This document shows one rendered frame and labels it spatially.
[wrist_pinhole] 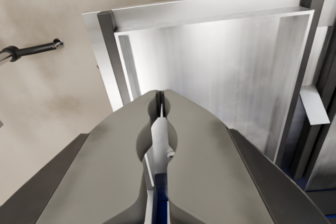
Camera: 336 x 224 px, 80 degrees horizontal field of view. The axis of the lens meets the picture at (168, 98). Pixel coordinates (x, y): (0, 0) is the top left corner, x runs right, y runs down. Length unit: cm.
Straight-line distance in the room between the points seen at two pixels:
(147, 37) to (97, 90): 116
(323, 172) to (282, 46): 36
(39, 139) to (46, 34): 89
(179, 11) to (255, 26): 11
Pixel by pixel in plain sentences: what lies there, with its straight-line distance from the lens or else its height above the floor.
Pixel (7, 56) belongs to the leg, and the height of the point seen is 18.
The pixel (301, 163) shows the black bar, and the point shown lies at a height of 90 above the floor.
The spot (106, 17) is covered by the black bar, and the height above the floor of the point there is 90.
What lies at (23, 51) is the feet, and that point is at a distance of 138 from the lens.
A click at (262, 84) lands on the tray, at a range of 39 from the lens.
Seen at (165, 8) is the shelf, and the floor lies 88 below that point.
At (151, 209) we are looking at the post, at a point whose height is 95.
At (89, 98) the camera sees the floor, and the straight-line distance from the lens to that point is 151.
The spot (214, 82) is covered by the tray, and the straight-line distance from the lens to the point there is 36.
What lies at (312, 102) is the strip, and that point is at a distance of 42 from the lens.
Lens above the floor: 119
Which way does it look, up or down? 58 degrees down
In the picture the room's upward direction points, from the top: 180 degrees clockwise
